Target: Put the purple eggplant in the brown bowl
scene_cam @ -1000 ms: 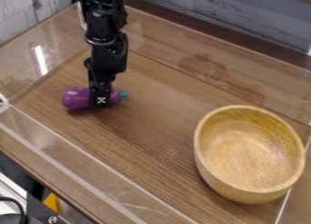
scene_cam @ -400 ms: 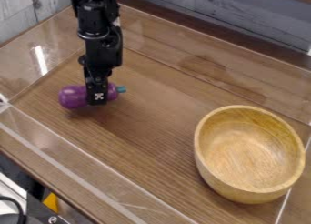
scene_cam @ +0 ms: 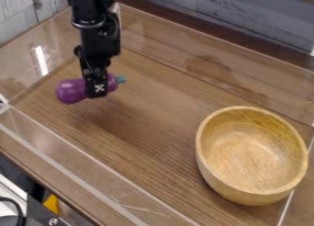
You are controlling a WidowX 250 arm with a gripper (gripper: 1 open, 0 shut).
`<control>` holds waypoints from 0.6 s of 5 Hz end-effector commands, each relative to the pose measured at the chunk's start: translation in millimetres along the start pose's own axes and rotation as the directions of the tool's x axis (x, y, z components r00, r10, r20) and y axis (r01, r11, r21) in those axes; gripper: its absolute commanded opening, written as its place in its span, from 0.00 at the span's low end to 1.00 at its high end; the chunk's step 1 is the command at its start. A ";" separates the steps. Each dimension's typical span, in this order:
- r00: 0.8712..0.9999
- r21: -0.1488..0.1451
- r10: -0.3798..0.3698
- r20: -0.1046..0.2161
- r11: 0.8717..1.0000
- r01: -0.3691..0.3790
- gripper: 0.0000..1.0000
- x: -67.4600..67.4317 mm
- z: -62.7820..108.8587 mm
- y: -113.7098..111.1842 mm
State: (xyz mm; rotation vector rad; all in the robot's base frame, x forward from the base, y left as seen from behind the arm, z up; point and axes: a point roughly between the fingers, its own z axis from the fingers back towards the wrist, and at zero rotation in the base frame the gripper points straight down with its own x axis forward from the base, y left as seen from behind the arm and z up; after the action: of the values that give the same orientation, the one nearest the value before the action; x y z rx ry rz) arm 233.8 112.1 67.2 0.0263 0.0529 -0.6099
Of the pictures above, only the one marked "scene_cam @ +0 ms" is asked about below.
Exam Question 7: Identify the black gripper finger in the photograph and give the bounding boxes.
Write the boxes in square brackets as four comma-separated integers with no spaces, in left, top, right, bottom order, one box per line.
[84,73,108,98]

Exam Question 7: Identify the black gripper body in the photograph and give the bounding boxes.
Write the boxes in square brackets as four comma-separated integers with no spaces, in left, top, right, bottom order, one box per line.
[72,12,120,78]

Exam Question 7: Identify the purple toy eggplant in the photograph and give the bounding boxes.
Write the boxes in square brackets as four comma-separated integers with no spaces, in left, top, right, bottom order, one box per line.
[55,73,127,104]

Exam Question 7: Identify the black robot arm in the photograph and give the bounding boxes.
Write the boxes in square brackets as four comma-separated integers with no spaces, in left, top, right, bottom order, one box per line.
[67,0,120,98]

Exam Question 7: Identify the brown wooden bowl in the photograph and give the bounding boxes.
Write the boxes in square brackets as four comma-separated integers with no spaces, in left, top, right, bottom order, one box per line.
[195,106,308,206]

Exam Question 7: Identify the yellow triangular part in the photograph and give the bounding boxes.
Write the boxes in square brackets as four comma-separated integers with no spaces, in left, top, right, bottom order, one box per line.
[43,195,60,214]

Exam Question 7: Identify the clear acrylic tray wall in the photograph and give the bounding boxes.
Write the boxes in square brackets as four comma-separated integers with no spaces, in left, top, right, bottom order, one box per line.
[0,6,314,226]

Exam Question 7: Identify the black cable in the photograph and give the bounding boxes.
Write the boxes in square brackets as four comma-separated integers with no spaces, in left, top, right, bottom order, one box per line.
[0,196,28,226]

